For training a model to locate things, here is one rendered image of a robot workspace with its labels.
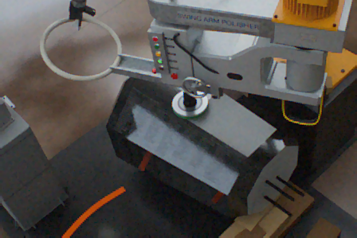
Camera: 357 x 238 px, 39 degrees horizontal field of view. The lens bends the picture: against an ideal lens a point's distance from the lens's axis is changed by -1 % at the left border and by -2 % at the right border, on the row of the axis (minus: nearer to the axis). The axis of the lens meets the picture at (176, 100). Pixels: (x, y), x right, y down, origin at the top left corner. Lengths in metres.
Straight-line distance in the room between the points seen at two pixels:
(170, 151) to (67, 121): 1.50
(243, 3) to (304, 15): 0.30
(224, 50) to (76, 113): 2.13
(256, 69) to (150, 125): 0.94
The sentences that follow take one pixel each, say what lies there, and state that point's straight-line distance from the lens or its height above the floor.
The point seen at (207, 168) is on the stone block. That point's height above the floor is 0.71.
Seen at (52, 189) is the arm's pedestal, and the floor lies 0.21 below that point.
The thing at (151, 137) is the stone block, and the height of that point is 0.69.
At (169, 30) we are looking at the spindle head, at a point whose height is 1.55.
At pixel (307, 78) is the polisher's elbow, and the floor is 1.37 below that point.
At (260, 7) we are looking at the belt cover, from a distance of 2.30.
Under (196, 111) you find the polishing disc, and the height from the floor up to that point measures 0.90.
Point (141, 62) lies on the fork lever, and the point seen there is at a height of 1.11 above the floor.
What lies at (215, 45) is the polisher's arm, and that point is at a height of 1.41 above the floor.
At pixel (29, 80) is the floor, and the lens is 4.86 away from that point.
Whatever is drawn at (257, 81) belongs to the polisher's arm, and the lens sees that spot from 2.55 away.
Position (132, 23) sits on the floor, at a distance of 5.11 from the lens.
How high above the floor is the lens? 3.12
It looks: 47 degrees down
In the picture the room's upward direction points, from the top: 11 degrees counter-clockwise
